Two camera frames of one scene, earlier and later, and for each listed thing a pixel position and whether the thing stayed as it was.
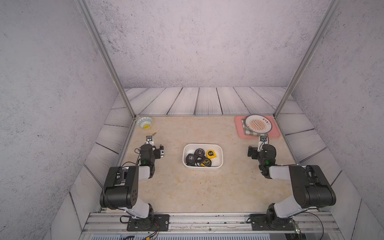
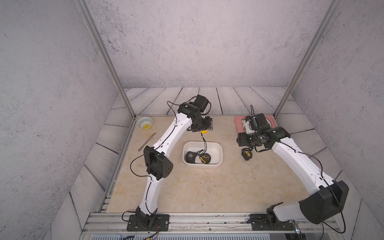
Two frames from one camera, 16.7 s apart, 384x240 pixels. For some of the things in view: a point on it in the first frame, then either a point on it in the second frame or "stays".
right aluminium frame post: x=333 y=6 stays
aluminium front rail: x=113 y=222 stays
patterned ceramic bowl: x=145 y=122 stays
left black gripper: x=157 y=154 -> x=208 y=125
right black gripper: x=254 y=149 -> x=241 y=140
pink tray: x=274 y=131 stays
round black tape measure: x=199 y=153 -> x=246 y=153
